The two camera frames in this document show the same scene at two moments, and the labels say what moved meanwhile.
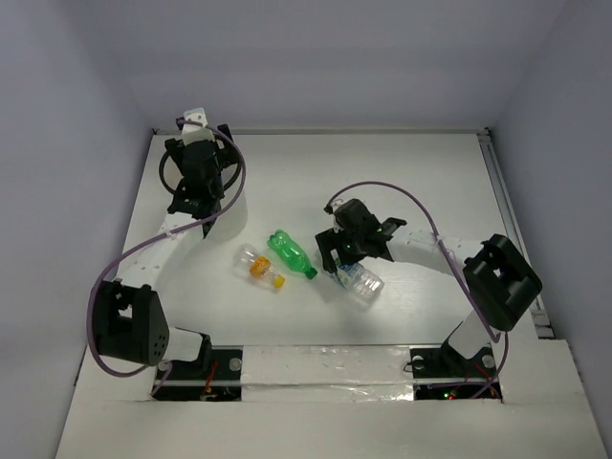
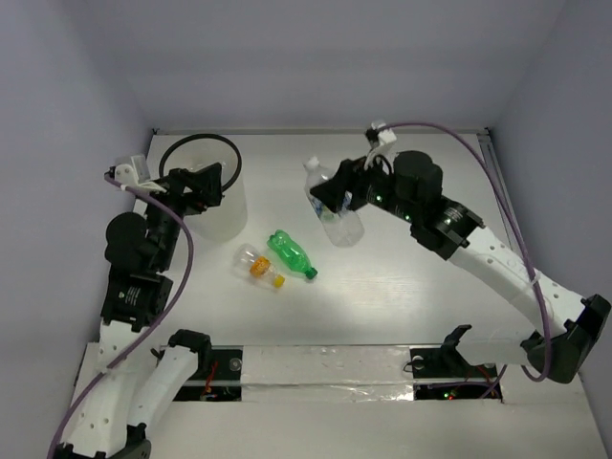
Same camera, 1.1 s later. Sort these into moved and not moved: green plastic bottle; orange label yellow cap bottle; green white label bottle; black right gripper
Moved: green white label bottle; black right gripper
Not moved: orange label yellow cap bottle; green plastic bottle
